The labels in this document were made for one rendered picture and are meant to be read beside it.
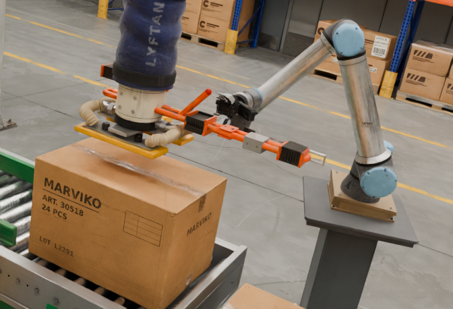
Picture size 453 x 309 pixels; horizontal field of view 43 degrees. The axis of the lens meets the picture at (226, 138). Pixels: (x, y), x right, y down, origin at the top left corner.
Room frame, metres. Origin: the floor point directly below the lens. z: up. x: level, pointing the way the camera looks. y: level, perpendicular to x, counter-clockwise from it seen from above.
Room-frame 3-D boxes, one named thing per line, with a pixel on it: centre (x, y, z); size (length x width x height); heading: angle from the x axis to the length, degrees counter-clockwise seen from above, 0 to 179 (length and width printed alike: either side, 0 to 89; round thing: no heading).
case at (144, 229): (1.96, 0.32, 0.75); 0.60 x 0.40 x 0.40; 68
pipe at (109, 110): (1.98, 0.33, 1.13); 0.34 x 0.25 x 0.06; 68
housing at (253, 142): (1.80, -0.10, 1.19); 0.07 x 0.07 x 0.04; 68
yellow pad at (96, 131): (1.89, 0.37, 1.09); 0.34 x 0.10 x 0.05; 68
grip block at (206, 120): (1.88, 0.10, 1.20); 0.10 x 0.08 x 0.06; 158
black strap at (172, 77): (1.98, 0.33, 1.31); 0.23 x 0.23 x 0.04
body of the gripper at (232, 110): (2.14, 0.01, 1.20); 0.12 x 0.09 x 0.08; 158
